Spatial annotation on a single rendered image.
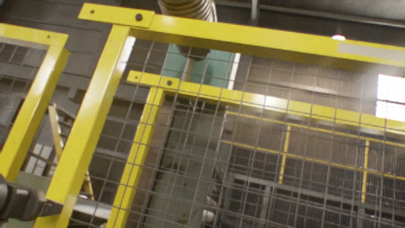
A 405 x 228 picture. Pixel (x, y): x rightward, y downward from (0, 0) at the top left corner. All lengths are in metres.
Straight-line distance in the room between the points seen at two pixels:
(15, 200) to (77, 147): 0.21
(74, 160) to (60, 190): 0.07
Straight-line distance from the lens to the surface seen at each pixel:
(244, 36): 0.75
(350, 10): 13.39
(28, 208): 0.61
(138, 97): 11.23
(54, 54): 1.13
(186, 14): 1.04
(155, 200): 1.48
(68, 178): 0.73
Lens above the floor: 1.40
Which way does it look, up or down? 18 degrees up
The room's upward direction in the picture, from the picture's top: 15 degrees clockwise
